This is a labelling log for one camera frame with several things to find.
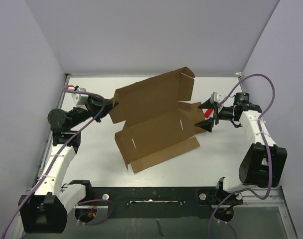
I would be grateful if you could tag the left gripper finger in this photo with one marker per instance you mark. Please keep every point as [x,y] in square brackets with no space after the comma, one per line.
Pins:
[109,102]
[106,111]

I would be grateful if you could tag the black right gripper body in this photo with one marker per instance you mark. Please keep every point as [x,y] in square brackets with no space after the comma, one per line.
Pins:
[225,113]

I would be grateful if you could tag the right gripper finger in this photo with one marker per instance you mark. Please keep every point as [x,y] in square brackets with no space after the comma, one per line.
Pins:
[206,125]
[206,105]

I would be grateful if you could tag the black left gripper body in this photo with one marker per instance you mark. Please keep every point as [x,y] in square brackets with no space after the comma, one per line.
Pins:
[94,110]

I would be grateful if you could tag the brown cardboard box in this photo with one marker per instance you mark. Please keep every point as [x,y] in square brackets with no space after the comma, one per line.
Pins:
[159,119]

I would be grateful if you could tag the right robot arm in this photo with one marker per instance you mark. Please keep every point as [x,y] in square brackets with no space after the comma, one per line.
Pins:
[263,164]

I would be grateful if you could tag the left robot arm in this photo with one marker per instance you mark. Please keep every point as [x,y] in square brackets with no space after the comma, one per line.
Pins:
[45,209]

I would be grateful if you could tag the small red block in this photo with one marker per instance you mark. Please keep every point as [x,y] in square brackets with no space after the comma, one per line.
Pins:
[208,113]

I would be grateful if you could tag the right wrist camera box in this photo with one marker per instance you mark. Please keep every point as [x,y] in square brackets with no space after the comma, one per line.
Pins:
[216,99]

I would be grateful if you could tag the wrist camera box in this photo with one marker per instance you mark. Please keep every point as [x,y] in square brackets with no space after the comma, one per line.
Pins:
[79,99]
[216,99]

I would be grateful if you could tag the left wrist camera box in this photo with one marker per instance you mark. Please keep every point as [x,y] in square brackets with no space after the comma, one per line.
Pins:
[79,99]

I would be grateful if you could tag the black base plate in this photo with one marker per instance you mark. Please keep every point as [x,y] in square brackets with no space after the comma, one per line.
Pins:
[151,202]

